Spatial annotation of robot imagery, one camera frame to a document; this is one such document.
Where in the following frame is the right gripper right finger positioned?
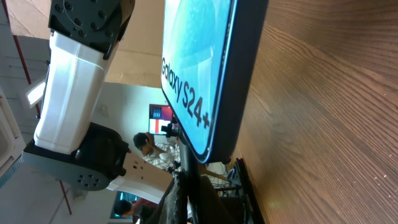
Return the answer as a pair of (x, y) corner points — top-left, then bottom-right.
(198, 176), (239, 224)

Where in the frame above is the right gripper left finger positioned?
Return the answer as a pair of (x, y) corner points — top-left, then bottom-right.
(145, 172), (188, 224)

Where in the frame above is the blue Galaxy smartphone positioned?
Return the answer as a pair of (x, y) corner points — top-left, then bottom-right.
(161, 0), (268, 164)

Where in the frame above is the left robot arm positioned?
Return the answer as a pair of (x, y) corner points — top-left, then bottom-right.
(22, 0), (172, 203)

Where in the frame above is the person in red shirt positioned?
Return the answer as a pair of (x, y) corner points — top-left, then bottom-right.
(113, 198), (158, 223)

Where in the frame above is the person in checked shirt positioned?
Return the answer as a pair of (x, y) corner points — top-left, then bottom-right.
(133, 133), (181, 172)

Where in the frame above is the red and white screen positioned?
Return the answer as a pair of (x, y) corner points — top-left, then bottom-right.
(149, 104), (173, 135)

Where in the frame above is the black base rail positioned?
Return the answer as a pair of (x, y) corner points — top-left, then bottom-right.
(234, 158), (265, 224)

